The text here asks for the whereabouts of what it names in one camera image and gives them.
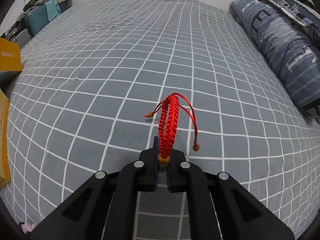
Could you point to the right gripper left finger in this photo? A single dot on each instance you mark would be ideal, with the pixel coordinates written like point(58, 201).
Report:
point(104, 206)

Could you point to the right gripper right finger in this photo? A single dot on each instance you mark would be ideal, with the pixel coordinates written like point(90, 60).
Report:
point(219, 207)

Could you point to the white cardboard storage box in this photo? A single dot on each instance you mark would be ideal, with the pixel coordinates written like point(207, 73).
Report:
point(11, 66)

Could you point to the blue grey folded duvet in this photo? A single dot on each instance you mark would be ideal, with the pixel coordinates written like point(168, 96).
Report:
point(293, 57)

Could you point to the grey hard suitcase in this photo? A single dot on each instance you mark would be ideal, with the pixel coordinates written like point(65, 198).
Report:
point(20, 37)

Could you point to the teal hard suitcase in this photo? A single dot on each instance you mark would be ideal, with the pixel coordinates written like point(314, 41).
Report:
point(36, 20)

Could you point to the patterned pillow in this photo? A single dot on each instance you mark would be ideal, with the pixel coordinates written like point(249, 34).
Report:
point(304, 16)

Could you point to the light blue towel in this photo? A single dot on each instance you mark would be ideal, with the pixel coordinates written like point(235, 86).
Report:
point(53, 9)

